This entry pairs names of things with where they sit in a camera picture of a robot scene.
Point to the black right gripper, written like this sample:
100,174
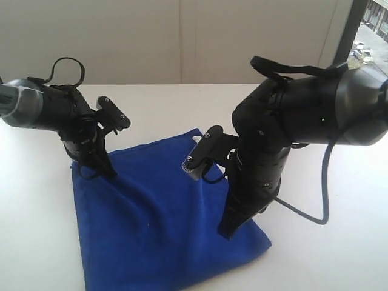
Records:
254,180

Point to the black window frame post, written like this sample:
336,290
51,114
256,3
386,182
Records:
350,29

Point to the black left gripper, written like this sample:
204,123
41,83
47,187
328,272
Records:
82,143

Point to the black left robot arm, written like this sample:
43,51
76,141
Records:
61,109

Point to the blue towel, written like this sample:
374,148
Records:
152,227

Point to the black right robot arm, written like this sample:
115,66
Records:
349,109

